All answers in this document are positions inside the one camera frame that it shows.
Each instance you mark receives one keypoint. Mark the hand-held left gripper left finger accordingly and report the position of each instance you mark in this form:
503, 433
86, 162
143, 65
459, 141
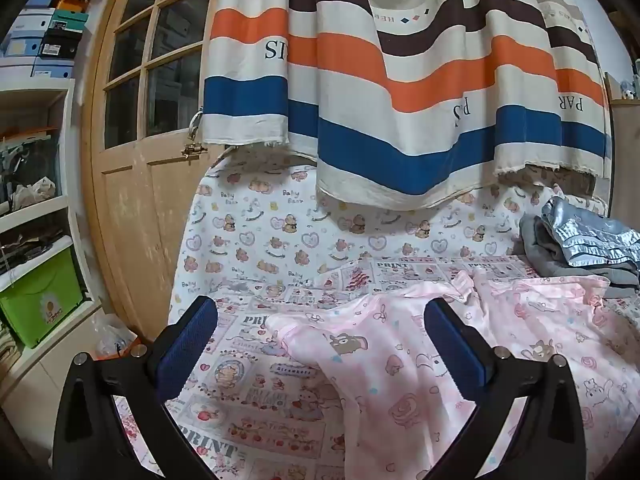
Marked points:
187, 350

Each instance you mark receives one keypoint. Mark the patchwork printed bed sheet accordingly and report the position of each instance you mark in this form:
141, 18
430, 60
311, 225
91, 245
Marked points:
250, 410

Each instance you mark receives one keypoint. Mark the small white figurine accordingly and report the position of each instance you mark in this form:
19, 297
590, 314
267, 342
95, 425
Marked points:
628, 90

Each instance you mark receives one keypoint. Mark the green storage box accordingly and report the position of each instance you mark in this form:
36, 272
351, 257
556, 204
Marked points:
35, 300

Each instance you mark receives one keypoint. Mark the stack of storage boxes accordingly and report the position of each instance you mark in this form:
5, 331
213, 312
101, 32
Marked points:
45, 35

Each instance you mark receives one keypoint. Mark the clear plastic bag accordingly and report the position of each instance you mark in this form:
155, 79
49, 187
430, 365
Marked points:
110, 332

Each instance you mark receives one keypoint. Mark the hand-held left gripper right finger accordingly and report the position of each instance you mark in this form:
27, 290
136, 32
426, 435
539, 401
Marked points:
457, 345

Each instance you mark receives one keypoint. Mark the bear and heart printed sheet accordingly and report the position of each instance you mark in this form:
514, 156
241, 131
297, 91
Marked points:
250, 220

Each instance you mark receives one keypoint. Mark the pink printed pants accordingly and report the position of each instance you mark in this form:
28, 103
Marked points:
380, 360

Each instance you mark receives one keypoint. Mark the wooden door with glass panes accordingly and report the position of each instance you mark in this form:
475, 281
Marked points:
140, 220

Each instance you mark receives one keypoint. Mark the metal door latch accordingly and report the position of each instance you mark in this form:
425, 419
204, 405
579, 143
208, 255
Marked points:
194, 151

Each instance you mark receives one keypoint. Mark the light blue satin garment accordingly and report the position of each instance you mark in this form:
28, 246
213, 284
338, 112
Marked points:
585, 240

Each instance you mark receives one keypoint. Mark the grey folded garment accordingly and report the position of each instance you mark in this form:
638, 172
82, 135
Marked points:
537, 255

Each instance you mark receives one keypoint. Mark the white shelf unit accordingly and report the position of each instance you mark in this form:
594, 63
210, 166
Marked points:
65, 160

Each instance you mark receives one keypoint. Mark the crumpled white bag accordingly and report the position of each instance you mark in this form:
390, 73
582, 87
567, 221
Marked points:
35, 191

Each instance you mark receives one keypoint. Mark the striped curtain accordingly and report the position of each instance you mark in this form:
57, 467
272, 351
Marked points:
400, 60

